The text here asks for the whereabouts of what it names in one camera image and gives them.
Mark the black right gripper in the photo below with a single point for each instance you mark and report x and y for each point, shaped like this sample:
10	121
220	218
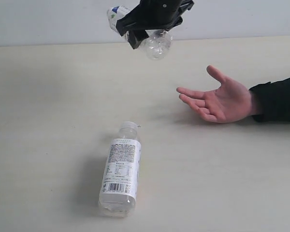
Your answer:
152	14

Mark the clear bottle blue green label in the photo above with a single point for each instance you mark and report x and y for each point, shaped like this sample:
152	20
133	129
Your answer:
156	46

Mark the clear bottle white text label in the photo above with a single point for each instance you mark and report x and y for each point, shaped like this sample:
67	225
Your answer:
118	194

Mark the black sleeved forearm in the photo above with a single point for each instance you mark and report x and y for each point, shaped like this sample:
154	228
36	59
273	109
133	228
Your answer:
274	101

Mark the person's open hand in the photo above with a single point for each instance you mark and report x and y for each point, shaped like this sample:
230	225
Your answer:
229	103

